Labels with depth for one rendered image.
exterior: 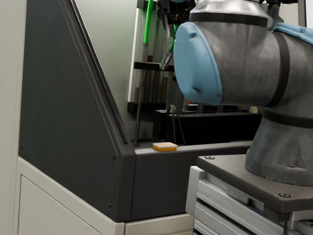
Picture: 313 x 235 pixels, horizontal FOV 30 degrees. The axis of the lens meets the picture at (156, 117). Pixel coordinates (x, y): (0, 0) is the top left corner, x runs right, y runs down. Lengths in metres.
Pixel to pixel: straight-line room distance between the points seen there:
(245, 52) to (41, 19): 0.91
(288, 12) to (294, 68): 1.12
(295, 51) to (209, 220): 0.35
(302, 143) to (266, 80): 0.11
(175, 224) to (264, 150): 0.57
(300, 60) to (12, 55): 1.14
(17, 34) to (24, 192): 0.47
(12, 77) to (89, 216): 0.59
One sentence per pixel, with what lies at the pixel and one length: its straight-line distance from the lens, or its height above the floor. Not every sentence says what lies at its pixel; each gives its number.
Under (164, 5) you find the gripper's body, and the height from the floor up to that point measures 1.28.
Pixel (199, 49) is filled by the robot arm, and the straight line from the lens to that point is 0.81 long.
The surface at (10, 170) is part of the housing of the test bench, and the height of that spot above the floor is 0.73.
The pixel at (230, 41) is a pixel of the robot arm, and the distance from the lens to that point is 0.83.
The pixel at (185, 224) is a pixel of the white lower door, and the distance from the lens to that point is 1.46.
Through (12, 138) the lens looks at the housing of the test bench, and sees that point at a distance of 1.85.
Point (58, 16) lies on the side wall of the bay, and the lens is 1.56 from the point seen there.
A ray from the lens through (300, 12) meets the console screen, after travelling 2.03.
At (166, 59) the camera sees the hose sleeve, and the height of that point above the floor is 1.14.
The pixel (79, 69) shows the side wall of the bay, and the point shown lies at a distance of 1.45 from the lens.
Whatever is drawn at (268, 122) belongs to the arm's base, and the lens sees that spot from 0.92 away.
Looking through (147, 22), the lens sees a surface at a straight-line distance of 1.81.
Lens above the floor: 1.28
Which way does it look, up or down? 11 degrees down
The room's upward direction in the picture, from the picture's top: 6 degrees clockwise
